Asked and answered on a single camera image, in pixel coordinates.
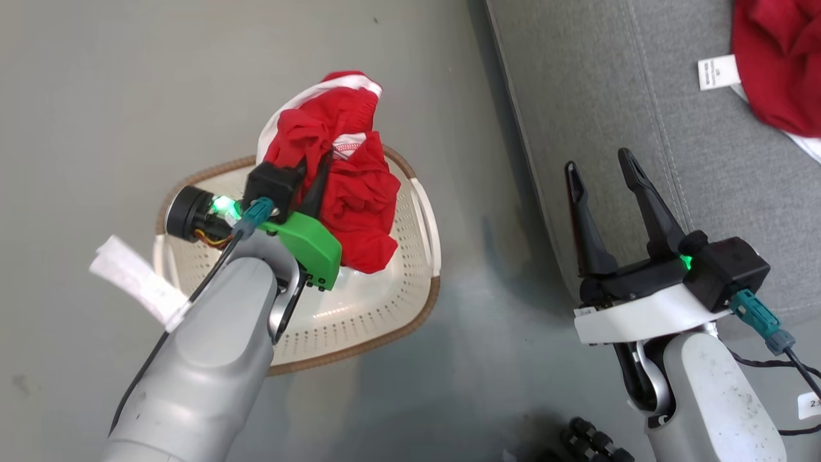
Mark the grey fabric sofa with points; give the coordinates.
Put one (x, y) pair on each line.
(609, 83)

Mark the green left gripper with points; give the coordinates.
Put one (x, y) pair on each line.
(311, 247)

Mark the red and white sports garment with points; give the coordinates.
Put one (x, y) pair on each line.
(359, 212)

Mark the white tape tag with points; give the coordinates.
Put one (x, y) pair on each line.
(138, 279)

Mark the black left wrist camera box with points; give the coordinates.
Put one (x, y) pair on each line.
(272, 186)

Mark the white laundry basket brown rim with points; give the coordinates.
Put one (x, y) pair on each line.
(359, 314)

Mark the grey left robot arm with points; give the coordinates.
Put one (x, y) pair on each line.
(205, 372)

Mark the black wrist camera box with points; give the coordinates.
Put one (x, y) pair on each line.
(731, 269)
(272, 186)

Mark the red garment with white label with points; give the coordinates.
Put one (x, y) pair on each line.
(779, 58)

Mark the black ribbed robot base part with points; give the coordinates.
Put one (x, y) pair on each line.
(593, 443)

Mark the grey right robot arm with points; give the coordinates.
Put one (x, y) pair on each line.
(705, 398)

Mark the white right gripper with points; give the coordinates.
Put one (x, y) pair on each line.
(641, 314)

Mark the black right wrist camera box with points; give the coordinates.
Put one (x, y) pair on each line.
(731, 269)

